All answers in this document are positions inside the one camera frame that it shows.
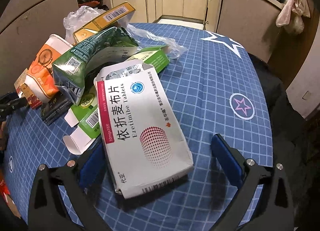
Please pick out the clear plastic bag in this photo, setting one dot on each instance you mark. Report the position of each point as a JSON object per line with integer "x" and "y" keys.
{"x": 77, "y": 17}

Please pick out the red and gold small box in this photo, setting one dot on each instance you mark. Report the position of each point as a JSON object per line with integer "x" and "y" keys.
{"x": 30, "y": 98}

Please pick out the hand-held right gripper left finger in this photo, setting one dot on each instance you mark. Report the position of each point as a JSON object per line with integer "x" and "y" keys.
{"x": 91, "y": 168}

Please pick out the open green cardboard box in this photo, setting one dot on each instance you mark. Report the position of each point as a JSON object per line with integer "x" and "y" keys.
{"x": 87, "y": 118}

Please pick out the yellow cardboard box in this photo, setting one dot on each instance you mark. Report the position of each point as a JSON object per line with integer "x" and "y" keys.
{"x": 110, "y": 16}

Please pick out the dark chair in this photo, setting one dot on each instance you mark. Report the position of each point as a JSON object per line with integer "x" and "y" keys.
{"x": 275, "y": 96}

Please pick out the pink hanging towel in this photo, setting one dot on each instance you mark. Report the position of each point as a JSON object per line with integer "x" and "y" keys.
{"x": 287, "y": 11}

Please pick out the white medicine box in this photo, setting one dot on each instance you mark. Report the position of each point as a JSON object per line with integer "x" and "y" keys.
{"x": 145, "y": 121}

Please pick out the slim green and white box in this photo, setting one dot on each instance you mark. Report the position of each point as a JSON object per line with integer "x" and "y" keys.
{"x": 155, "y": 58}

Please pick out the orange and white paper cup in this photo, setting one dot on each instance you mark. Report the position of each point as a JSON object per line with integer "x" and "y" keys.
{"x": 40, "y": 71}

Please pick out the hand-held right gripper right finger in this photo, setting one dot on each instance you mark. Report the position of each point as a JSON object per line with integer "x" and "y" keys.
{"x": 225, "y": 156}

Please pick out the crushed green milk carton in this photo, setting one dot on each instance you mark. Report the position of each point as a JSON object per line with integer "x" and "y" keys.
{"x": 82, "y": 56}

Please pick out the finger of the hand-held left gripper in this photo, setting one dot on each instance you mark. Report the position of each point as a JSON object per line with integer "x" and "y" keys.
{"x": 12, "y": 102}

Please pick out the black foil packet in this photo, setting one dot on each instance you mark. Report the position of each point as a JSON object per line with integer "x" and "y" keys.
{"x": 53, "y": 111}

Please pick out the red plastic bag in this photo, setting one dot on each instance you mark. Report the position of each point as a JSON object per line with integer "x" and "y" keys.
{"x": 4, "y": 191}

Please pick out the blue checked tablecloth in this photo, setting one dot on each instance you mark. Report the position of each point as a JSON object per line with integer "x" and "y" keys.
{"x": 200, "y": 83}

